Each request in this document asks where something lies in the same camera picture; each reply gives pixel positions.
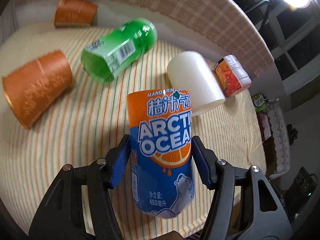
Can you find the near orange paper cup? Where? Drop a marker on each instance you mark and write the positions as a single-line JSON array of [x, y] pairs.
[[32, 88]]

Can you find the plaid beige windowsill cloth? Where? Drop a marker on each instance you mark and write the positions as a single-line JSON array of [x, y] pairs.
[[221, 21]]

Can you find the orange paper cup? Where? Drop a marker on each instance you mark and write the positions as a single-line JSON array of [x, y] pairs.
[[32, 88], [75, 13]]

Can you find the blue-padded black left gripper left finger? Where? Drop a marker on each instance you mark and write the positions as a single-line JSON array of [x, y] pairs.
[[60, 214]]

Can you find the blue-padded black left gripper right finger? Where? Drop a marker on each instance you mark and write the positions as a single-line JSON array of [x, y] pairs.
[[262, 215]]

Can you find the white paper cup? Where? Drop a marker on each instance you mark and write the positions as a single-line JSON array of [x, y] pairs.
[[189, 71]]

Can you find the far orange paper cup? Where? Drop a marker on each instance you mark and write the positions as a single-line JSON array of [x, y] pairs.
[[75, 13]]

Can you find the white lace cloth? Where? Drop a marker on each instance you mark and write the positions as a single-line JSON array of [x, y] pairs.
[[281, 139]]

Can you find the green carton box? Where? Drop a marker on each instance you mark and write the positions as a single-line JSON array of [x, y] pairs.
[[259, 102]]

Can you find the orange fruit-label cup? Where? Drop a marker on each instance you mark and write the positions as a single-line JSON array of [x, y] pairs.
[[231, 76]]

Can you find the green bottle-label cup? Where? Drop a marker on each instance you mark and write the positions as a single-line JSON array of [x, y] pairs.
[[109, 55]]

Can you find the Arctic Ocean orange-blue cup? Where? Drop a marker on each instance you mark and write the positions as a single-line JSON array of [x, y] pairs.
[[161, 168]]

